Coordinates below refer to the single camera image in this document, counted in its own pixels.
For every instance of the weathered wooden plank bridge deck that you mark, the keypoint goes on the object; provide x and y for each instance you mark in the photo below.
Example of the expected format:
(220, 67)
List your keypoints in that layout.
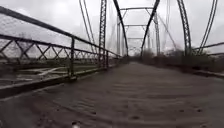
(133, 93)

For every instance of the dark metal lattice railing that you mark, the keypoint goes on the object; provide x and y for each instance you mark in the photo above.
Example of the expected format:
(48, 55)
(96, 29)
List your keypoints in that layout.
(72, 56)

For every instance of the robot's own part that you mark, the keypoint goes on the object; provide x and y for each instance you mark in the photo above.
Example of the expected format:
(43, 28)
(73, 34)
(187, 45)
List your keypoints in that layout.
(75, 125)

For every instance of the steel truss bridge frame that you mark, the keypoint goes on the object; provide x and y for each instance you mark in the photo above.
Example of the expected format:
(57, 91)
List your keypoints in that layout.
(102, 26)

